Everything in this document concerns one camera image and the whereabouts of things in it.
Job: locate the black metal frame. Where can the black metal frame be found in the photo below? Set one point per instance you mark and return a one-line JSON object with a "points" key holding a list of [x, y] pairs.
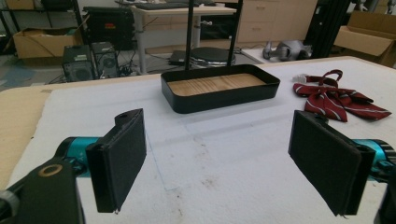
{"points": [[327, 23]]}

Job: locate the grey headset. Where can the grey headset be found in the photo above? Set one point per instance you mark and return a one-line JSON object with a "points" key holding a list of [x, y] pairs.
{"points": [[289, 49]]}

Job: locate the black keyboard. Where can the black keyboard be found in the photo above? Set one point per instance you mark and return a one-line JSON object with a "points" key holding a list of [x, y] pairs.
{"points": [[162, 5]]}

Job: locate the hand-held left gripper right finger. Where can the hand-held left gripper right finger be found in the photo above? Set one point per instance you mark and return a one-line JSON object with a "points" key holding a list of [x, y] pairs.
{"points": [[323, 157]]}

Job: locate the black computer tower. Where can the black computer tower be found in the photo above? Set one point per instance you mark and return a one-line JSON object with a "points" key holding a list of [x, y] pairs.
{"points": [[77, 63], [106, 60]]}

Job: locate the white desk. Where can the white desk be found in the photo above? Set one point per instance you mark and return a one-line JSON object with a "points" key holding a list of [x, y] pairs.
{"points": [[168, 13]]}

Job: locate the open cardboard box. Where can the open cardboard box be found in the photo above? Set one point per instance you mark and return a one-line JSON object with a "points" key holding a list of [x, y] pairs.
{"points": [[367, 37], [43, 43]]}

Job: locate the black laptop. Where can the black laptop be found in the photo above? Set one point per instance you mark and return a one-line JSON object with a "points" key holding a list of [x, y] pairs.
{"points": [[178, 57]]}

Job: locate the black metal stand post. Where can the black metal stand post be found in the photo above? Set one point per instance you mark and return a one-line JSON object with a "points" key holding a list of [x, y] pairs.
{"points": [[235, 31], [189, 34]]}

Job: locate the black equipment case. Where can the black equipment case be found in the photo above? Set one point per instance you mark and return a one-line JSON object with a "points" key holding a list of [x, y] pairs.
{"points": [[109, 28]]}

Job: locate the black tray with wooden bottom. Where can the black tray with wooden bottom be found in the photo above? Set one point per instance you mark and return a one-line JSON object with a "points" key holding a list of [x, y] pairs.
{"points": [[218, 84]]}

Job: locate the black round stool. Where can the black round stool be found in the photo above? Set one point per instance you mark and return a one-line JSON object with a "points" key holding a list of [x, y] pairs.
{"points": [[211, 55]]}

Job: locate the red striped bow tie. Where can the red striped bow tie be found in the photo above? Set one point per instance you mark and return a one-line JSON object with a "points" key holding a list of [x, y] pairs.
{"points": [[330, 101]]}

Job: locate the light wooden drawer cabinet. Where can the light wooden drawer cabinet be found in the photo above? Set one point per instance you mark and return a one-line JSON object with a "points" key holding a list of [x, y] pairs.
{"points": [[274, 21]]}

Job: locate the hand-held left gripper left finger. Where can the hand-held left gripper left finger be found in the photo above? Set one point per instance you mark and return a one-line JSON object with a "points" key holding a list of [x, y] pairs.
{"points": [[123, 155]]}

